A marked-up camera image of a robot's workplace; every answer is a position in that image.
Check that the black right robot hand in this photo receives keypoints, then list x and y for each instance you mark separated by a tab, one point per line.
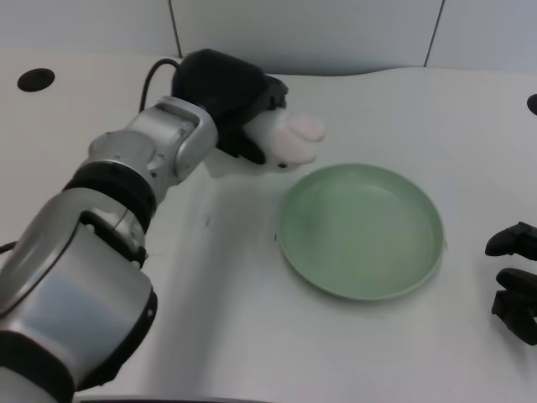
514	268

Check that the green round plate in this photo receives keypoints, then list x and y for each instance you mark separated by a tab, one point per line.
361	231

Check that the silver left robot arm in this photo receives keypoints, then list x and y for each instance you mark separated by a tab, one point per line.
84	252

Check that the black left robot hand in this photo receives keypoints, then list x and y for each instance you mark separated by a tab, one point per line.
226	101

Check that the white pink-eared rabbit doll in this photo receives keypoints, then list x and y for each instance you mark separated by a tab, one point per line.
285	138

